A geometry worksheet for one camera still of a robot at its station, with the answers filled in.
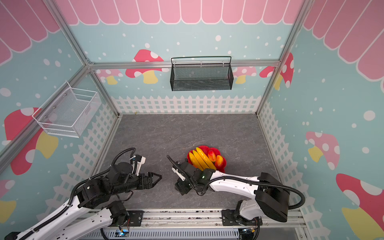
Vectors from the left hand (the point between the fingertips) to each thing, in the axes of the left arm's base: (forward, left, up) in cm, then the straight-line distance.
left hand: (154, 181), depth 70 cm
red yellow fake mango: (+21, -29, -12) cm, 37 cm away
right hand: (+2, -10, -9) cm, 14 cm away
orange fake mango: (+17, -33, -11) cm, 39 cm away
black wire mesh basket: (+61, -22, +17) cm, 67 cm away
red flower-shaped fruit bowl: (+26, -25, -12) cm, 38 cm away
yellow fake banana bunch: (+18, -22, -14) cm, 32 cm away
